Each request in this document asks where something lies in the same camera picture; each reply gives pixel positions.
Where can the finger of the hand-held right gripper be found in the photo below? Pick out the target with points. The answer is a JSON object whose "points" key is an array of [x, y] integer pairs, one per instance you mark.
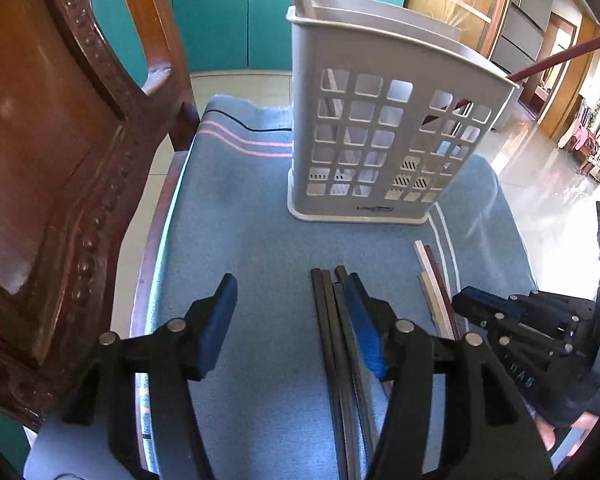
{"points": [[475, 302], [525, 370]]}

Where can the blue striped cloth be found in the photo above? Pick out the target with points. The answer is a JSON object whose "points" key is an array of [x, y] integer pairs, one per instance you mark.
{"points": [[260, 240]]}

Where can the grey refrigerator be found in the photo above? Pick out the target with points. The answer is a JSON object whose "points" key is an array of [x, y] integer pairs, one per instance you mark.
{"points": [[522, 20]]}

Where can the carved wooden chair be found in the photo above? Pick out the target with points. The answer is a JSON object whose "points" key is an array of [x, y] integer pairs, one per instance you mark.
{"points": [[55, 135]]}

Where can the black chopstick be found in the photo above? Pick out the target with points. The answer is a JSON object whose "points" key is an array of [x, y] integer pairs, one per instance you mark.
{"points": [[349, 352], [341, 274], [325, 340], [335, 340]]}

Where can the wooden door frame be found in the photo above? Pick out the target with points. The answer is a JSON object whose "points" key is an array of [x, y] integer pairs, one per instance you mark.
{"points": [[562, 75]]}

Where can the person's right hand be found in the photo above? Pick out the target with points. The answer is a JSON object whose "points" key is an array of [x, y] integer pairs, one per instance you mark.
{"points": [[550, 435]]}

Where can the dark red chopstick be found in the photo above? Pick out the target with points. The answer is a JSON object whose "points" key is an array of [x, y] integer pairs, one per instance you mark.
{"points": [[555, 60]]}

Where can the thin dark strip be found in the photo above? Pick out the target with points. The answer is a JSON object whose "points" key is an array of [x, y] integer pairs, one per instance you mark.
{"points": [[437, 275]]}

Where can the light and red chopsticks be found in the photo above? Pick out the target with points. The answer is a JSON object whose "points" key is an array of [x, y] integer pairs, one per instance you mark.
{"points": [[424, 267]]}

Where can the white plastic utensil holder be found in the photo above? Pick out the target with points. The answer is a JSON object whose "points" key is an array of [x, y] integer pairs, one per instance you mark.
{"points": [[340, 40]]}

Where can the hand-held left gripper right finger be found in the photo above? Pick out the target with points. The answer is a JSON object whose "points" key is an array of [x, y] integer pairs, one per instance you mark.
{"points": [[364, 330]]}

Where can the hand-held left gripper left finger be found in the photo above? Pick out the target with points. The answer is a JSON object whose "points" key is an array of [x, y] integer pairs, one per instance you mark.
{"points": [[219, 327]]}

